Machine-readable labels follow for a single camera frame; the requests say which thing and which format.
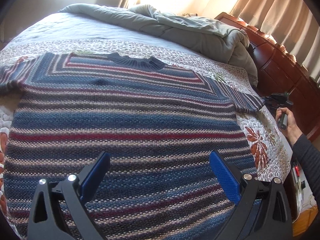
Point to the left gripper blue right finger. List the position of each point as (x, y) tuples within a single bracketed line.
[(261, 210)]

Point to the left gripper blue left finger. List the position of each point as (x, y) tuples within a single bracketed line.
[(46, 220)]

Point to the striped knit sweater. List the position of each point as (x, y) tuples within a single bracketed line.
[(159, 123)]

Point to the person's right hand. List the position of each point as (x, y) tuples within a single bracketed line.
[(292, 131)]

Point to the wooden headboard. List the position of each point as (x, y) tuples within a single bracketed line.
[(278, 72)]

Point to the bedside table with items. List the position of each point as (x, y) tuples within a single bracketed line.
[(304, 210)]

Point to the beige curtain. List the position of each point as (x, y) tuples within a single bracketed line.
[(290, 23)]

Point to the grey-green duvet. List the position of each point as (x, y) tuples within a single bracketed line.
[(212, 38)]

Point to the floral quilted bedspread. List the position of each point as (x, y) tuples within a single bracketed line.
[(64, 33)]

